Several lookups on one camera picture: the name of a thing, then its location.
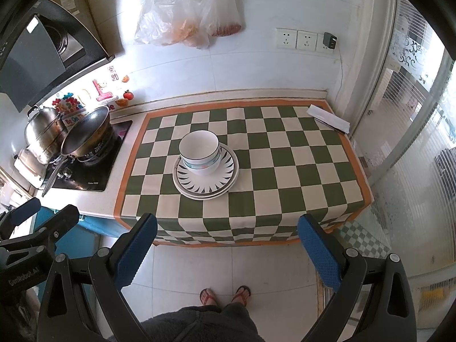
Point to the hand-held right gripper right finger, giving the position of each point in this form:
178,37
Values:
320,256

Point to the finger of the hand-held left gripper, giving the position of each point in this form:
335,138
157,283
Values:
26,208
60,221

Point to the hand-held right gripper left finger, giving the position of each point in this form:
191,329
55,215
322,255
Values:
137,253

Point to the white plate with ray pattern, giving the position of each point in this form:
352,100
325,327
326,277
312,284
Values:
203,184

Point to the white bowl with coloured band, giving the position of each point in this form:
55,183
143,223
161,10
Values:
201,170

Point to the white bowl with dark rim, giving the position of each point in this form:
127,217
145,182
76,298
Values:
199,146

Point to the blue cabinet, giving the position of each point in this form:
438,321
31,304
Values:
96,226

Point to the black cooktop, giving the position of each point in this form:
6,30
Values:
92,178

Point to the steel pot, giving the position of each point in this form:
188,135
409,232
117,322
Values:
42,131

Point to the person's left foot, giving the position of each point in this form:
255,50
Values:
208,297

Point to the person's foot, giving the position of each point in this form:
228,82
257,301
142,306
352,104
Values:
241,295
208,297

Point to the person's right foot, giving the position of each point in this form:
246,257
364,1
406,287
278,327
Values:
241,295

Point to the dark wok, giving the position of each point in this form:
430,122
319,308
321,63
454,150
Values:
85,135

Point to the green white checkered tablecloth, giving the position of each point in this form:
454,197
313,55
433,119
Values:
285,171

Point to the person's dark grey clothing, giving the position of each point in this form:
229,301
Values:
203,324

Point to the white folded paper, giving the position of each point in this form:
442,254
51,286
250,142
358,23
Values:
329,118

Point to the black range hood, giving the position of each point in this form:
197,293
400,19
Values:
35,60

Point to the glass sliding door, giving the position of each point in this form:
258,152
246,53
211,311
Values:
409,131

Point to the brown cardboard box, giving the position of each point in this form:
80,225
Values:
76,3

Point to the black charger plug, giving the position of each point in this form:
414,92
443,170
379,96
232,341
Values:
330,40

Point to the clear plastic bag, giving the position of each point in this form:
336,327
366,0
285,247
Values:
222,10
167,10

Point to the colourful letter wall sticker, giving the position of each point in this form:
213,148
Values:
69,104

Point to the orange wedge wall sticker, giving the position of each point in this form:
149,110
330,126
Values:
122,102

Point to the pink wall sticker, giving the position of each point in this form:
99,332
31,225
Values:
103,94

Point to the red tomato wall sticker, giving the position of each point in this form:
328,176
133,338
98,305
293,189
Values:
128,95

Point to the white wall outlet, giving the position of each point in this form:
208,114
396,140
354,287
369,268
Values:
306,40
320,48
286,38

